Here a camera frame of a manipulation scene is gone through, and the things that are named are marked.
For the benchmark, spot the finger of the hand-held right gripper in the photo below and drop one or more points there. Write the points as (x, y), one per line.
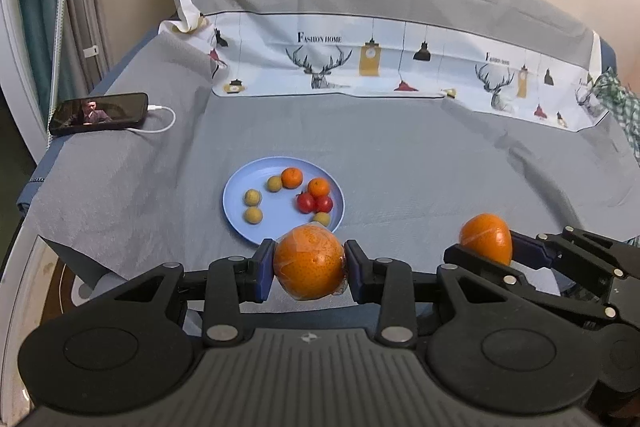
(530, 252)
(452, 254)

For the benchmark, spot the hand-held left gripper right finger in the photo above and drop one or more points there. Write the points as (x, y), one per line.
(356, 271)

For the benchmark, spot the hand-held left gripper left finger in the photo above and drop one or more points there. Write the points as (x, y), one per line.
(265, 269)

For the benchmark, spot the small orange mandarin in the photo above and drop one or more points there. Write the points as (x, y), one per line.
(292, 177)
(319, 187)
(486, 238)
(310, 264)

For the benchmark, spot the small yellow-green fruit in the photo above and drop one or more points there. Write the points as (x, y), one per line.
(321, 219)
(274, 183)
(253, 215)
(252, 197)

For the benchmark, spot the light blue round plate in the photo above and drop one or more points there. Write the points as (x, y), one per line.
(280, 212)

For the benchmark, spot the red cherry tomato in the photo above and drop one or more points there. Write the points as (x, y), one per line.
(305, 202)
(324, 204)

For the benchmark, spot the grey bed sheet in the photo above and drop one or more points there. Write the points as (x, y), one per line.
(425, 147)

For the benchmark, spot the green checked cloth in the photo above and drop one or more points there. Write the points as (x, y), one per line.
(622, 102)

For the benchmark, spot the white deer printed cloth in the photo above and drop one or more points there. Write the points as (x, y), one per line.
(350, 57)

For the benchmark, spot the black smartphone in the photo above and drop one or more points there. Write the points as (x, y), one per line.
(97, 113)

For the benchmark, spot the beige curtain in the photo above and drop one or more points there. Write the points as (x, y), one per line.
(87, 7)

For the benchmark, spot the teal curtain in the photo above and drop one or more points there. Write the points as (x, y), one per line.
(35, 7)

